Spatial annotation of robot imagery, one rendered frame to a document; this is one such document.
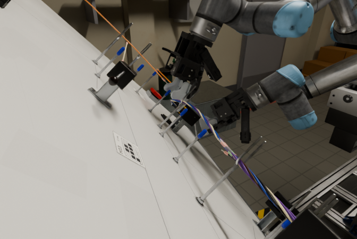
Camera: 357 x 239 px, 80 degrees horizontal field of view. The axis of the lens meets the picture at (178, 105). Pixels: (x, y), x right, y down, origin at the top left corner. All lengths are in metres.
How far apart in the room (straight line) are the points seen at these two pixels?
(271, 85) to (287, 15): 0.21
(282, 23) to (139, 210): 0.46
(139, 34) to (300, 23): 2.23
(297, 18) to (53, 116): 0.48
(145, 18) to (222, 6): 2.12
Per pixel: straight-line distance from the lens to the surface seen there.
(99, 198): 0.19
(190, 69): 0.57
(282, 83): 0.67
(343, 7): 1.08
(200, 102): 2.32
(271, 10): 0.57
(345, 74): 0.83
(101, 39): 2.70
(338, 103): 1.11
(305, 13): 0.56
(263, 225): 0.65
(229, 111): 0.68
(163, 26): 2.95
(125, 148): 0.29
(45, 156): 0.19
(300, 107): 0.71
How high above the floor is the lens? 1.43
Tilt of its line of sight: 25 degrees down
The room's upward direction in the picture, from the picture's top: straight up
